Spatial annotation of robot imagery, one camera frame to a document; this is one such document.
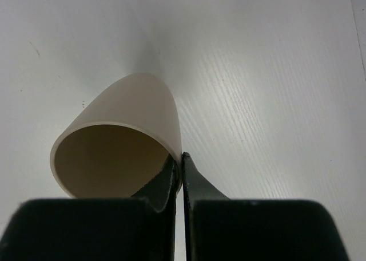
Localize beige plastic cup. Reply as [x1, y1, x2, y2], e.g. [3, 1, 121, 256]
[50, 73, 182, 198]

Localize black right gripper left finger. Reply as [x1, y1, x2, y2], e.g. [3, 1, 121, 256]
[1, 156, 178, 260]

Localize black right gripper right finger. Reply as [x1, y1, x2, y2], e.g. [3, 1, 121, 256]
[182, 153, 348, 260]

